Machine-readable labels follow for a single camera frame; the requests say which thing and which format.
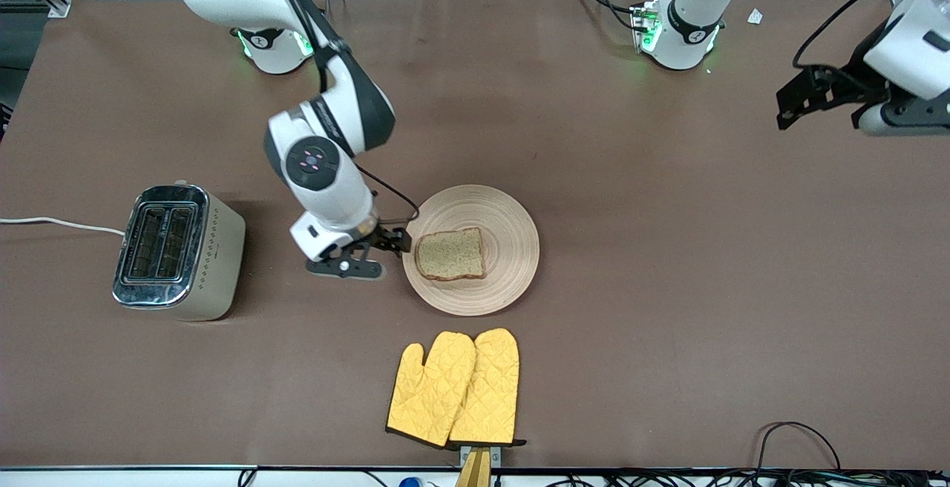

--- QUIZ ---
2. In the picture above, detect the slice of toast bread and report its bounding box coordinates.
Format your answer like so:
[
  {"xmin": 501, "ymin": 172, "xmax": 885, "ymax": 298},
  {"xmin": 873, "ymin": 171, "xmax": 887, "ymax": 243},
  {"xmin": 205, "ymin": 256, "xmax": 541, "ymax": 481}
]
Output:
[{"xmin": 413, "ymin": 226, "xmax": 487, "ymax": 282}]

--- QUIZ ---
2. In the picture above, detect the round light wooden plate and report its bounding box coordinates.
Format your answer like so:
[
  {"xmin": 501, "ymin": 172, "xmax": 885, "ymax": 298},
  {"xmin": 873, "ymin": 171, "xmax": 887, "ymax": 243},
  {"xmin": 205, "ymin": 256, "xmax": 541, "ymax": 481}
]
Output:
[{"xmin": 402, "ymin": 184, "xmax": 540, "ymax": 317}]

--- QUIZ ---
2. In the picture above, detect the beige and chrome toaster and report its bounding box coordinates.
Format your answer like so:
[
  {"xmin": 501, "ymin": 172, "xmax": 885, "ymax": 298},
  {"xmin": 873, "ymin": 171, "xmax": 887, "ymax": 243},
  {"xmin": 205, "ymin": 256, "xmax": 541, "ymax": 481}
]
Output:
[{"xmin": 111, "ymin": 181, "xmax": 247, "ymax": 322}]

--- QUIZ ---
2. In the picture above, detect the yellow quilted oven mitt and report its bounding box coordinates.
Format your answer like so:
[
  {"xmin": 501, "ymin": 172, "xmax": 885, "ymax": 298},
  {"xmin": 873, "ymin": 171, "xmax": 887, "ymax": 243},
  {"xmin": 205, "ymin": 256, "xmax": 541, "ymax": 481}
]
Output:
[
  {"xmin": 386, "ymin": 331, "xmax": 477, "ymax": 448},
  {"xmin": 448, "ymin": 327, "xmax": 528, "ymax": 449}
]

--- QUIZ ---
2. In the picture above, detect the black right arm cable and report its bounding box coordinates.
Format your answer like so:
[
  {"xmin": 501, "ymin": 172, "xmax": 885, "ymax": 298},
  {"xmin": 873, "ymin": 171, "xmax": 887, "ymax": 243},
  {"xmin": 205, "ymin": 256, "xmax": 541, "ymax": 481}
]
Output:
[{"xmin": 252, "ymin": 0, "xmax": 422, "ymax": 228}]

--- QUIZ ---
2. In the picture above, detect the black left arm base cable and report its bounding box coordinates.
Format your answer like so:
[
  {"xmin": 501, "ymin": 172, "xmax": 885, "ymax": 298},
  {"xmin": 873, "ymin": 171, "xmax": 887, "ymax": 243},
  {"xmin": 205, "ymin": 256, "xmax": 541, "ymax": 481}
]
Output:
[{"xmin": 570, "ymin": 0, "xmax": 648, "ymax": 32}]

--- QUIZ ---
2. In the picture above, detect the wooden stick with bracket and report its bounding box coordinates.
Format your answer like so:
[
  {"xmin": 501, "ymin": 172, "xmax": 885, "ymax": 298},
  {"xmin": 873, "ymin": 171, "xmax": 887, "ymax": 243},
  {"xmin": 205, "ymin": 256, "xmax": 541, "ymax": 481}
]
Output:
[{"xmin": 454, "ymin": 445, "xmax": 502, "ymax": 487}]

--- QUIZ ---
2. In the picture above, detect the white toaster power cable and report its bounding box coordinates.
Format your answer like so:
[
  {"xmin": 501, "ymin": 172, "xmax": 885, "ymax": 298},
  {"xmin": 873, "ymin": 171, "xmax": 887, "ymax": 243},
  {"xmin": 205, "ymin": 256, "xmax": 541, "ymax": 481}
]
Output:
[{"xmin": 0, "ymin": 216, "xmax": 125, "ymax": 237}]

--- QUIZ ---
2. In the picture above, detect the black looped cable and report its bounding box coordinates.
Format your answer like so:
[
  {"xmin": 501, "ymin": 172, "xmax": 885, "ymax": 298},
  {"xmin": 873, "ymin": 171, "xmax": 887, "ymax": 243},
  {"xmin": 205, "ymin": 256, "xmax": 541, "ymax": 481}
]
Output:
[{"xmin": 753, "ymin": 420, "xmax": 843, "ymax": 473}]

